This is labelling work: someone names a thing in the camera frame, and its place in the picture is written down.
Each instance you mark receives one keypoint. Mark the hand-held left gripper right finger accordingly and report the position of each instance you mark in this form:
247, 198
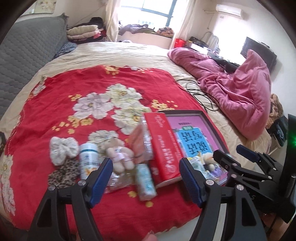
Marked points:
190, 180

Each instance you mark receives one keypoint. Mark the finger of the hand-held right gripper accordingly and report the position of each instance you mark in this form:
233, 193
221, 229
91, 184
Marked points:
251, 154
235, 170

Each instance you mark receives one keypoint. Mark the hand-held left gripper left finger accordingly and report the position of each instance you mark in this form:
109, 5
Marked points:
99, 180

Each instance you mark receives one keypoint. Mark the green white tissue packet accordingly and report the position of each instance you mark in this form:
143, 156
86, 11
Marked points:
197, 166

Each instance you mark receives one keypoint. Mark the cream plush rabbit purple bow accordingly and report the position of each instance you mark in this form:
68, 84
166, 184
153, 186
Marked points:
211, 164

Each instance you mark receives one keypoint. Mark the small plush bear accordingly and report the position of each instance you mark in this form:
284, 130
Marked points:
118, 155

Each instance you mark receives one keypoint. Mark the leopard print scrunchie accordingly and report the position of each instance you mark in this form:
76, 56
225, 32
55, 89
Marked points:
64, 173

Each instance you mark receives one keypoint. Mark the teal tissue pack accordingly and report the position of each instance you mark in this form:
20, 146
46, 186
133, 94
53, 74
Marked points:
145, 183

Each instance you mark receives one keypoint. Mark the white floral scrunchie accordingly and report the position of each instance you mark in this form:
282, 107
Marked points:
63, 150

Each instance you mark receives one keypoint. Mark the dark framed pink shallow box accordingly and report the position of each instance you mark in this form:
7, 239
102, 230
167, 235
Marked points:
192, 129

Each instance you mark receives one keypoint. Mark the pink pouch packet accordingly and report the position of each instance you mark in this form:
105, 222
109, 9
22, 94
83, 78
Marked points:
140, 141

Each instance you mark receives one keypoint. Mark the person's left hand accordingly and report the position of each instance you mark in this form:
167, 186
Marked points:
150, 237

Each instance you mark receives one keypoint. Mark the white plastic bottle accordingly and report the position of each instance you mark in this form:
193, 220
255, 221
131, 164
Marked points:
89, 160

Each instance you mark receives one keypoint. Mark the brown fluffy cloth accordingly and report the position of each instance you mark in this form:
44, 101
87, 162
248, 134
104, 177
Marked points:
275, 109

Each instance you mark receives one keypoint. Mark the pink duvet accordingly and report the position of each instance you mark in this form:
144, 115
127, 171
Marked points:
242, 92

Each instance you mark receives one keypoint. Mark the red floral blanket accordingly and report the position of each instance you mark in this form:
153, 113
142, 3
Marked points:
57, 92

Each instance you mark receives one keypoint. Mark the black television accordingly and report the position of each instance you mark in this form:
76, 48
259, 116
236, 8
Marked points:
247, 47

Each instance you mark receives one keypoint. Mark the black box on desk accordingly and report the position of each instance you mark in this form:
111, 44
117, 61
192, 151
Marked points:
197, 41

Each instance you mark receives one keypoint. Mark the cream bed sheet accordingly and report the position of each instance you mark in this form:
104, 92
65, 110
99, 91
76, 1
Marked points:
127, 53

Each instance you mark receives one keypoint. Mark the small red box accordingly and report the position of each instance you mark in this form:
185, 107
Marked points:
180, 43

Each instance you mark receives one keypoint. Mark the dark patterned cloth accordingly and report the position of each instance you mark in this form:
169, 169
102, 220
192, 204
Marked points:
66, 48

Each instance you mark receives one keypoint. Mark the cream curtain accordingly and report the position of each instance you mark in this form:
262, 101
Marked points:
112, 18
187, 23

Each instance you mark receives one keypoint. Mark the white air conditioner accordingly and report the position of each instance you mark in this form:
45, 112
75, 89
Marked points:
229, 9

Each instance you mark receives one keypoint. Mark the white window bench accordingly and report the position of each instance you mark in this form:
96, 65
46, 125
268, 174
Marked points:
143, 39

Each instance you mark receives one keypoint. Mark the grey quilted headboard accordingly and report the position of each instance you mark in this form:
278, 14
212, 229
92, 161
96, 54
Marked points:
27, 51

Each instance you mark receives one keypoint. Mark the colourful cloth on sill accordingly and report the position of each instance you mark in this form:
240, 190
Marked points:
165, 31

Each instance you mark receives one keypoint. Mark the stack of folded clothes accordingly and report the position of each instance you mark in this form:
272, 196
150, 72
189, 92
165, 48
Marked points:
85, 30

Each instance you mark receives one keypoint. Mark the dark clothes on sill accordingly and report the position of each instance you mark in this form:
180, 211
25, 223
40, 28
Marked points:
136, 29

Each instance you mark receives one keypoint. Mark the window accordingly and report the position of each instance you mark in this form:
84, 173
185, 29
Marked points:
157, 11

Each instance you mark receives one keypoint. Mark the floral wall picture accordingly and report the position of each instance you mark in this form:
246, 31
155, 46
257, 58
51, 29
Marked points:
46, 5

